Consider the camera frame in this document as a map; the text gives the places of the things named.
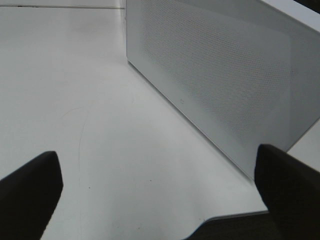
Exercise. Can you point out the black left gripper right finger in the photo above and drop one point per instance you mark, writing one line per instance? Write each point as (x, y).
(290, 190)

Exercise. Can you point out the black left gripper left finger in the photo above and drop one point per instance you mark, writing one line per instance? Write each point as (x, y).
(29, 197)

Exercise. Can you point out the white microwave door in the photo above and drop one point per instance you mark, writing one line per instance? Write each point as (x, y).
(244, 72)

